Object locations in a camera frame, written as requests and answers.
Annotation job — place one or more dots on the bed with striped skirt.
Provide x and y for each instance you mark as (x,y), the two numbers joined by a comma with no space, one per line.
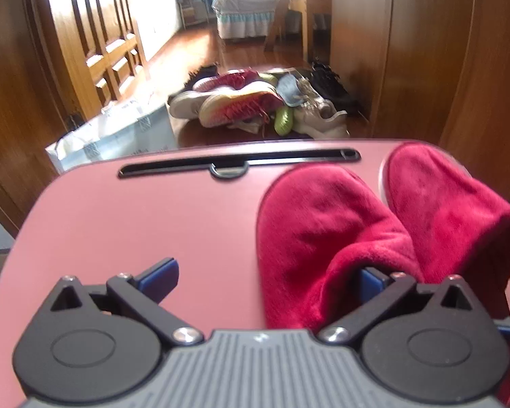
(246,4)

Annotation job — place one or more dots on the white paper shopping bag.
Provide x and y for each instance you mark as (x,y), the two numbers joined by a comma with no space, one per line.
(114,131)

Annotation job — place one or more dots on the pile of shoes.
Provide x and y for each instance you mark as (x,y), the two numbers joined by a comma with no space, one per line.
(246,102)

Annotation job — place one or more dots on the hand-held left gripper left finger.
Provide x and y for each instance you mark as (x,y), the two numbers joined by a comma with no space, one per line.
(161,278)

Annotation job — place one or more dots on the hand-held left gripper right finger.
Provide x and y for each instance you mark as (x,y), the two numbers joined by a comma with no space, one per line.
(372,282)

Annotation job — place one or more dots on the wooden lattice door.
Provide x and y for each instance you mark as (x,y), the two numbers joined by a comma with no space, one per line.
(106,38)

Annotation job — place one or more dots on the pink folding table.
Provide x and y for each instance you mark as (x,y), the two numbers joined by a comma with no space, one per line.
(153,221)

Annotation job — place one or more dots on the red slipper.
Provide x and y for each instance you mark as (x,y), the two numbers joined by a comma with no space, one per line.
(314,221)
(450,212)

